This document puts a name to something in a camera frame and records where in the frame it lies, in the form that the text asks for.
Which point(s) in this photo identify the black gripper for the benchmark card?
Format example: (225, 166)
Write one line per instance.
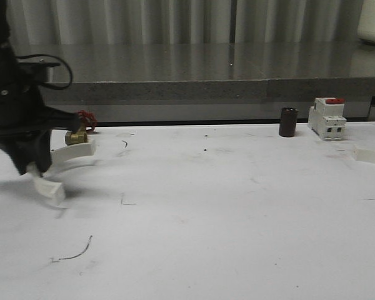
(22, 109)

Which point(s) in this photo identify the white half pipe clamp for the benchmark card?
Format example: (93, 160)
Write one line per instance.
(54, 191)

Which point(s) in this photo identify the brass valve red handwheel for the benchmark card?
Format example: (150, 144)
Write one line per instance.
(88, 126)

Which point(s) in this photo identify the grey stone counter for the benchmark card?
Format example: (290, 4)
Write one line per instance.
(212, 83)

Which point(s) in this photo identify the dark brown cylinder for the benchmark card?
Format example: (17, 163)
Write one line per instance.
(288, 120)

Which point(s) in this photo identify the white container on counter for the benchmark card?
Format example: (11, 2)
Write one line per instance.
(366, 26)

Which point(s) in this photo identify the white circuit breaker red switch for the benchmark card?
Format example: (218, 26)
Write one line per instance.
(326, 118)

